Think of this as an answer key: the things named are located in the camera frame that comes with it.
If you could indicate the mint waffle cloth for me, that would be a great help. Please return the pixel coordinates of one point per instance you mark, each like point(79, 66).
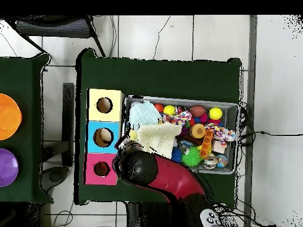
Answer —
point(144, 113)

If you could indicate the cream waffle cloth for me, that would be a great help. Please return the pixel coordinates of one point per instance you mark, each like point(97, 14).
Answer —
point(161, 138)

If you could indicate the yellow plush duck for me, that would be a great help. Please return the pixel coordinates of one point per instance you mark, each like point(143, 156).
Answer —
point(133, 134)

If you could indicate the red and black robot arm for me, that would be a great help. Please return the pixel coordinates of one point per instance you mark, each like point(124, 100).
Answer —
point(172, 177)

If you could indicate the wooden box with three holes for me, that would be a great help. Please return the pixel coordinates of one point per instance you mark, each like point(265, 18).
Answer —
point(117, 113)

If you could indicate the silver mesh bin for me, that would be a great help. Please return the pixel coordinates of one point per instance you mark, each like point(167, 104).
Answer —
point(230, 141)

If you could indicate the orange smooth ball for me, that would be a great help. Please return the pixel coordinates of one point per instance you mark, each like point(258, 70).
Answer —
point(159, 107)

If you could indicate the yellow smooth ball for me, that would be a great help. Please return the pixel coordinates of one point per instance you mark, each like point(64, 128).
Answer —
point(169, 110)
point(216, 113)

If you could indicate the colourful polka dot cloth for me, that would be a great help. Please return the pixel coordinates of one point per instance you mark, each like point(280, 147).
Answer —
point(221, 133)
point(178, 118)

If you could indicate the toy burger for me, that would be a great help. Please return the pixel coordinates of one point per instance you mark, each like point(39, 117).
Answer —
point(198, 130)

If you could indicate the brown toy football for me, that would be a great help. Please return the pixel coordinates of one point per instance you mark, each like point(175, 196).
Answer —
point(197, 111)

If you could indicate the dark green tablecloth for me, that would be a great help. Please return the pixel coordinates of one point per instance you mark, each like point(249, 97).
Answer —
point(153, 75)

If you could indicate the plain green spiky ball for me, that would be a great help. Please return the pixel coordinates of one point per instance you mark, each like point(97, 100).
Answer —
point(191, 156)

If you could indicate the orange plastic tray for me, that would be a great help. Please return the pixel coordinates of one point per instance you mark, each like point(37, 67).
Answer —
point(207, 143)

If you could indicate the green side table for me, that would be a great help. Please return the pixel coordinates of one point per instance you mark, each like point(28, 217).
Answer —
point(26, 165)

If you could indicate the black chair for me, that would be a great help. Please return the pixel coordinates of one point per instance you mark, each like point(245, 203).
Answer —
point(54, 27)

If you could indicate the orange plastic bowl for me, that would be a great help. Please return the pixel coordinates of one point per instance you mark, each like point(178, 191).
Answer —
point(8, 117)

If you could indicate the purple object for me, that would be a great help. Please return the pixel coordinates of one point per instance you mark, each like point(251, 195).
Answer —
point(7, 168)

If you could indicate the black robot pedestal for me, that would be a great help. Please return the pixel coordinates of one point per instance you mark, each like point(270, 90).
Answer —
point(146, 215)

